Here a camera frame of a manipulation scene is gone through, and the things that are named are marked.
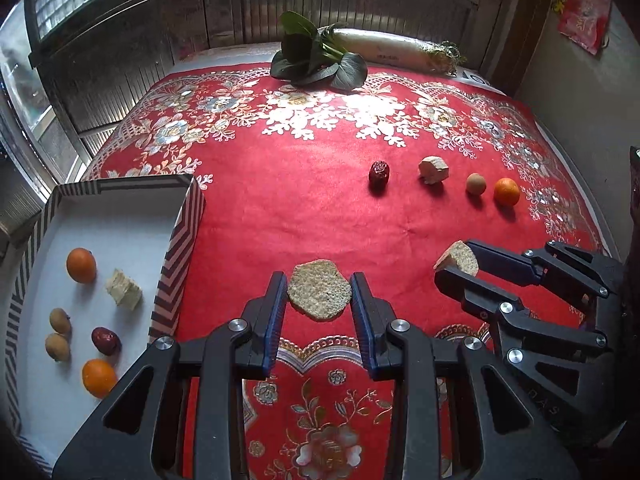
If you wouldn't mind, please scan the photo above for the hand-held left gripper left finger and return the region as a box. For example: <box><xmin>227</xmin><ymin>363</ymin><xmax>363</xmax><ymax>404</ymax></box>
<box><xmin>52</xmin><ymin>271</ymin><xmax>288</xmax><ymax>480</ymax></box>

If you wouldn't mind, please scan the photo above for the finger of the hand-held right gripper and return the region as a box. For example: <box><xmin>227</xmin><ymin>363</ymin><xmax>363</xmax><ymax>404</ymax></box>
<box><xmin>465</xmin><ymin>239</ymin><xmax>622</xmax><ymax>301</ymax></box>
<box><xmin>434</xmin><ymin>267</ymin><xmax>617</xmax><ymax>411</ymax></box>

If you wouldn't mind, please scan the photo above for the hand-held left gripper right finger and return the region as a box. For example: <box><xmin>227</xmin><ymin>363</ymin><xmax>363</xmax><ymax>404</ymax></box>
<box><xmin>350</xmin><ymin>272</ymin><xmax>581</xmax><ymax>480</ymax></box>

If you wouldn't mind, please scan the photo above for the small beige bread chunk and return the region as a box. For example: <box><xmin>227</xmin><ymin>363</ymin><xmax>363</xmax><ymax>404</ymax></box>
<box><xmin>433</xmin><ymin>240</ymin><xmax>480</xmax><ymax>277</ymax></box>

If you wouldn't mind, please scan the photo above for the red date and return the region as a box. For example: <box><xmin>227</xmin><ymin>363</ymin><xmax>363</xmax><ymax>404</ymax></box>
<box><xmin>368</xmin><ymin>160</ymin><xmax>391</xmax><ymax>192</ymax></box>
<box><xmin>91</xmin><ymin>327</ymin><xmax>121</xmax><ymax>356</ymax></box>

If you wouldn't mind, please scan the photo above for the large orange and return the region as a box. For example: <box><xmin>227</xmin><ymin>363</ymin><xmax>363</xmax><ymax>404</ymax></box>
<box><xmin>82</xmin><ymin>358</ymin><xmax>118</xmax><ymax>399</ymax></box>

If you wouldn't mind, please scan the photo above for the striped cardboard box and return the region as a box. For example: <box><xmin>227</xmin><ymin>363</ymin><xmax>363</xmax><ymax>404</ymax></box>
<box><xmin>0</xmin><ymin>174</ymin><xmax>207</xmax><ymax>476</ymax></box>

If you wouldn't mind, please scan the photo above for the red floral tablecloth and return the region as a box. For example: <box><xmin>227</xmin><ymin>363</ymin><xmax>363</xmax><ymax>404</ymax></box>
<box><xmin>80</xmin><ymin>62</ymin><xmax>617</xmax><ymax>480</ymax></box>

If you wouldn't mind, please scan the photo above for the white radish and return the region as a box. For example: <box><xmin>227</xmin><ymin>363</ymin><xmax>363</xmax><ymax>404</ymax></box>
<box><xmin>330</xmin><ymin>27</ymin><xmax>468</xmax><ymax>76</ymax></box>

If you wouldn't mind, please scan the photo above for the green bok choy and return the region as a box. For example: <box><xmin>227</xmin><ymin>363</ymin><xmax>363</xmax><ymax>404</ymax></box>
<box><xmin>270</xmin><ymin>11</ymin><xmax>368</xmax><ymax>92</ymax></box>

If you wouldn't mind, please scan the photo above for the wooden slatted panel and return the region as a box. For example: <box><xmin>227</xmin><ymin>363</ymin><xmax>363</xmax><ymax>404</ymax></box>
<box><xmin>230</xmin><ymin>0</ymin><xmax>481</xmax><ymax>46</ymax></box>

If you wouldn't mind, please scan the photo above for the red wall hanging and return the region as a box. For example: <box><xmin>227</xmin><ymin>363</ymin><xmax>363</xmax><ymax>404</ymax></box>
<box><xmin>557</xmin><ymin>0</ymin><xmax>613</xmax><ymax>56</ymax></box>

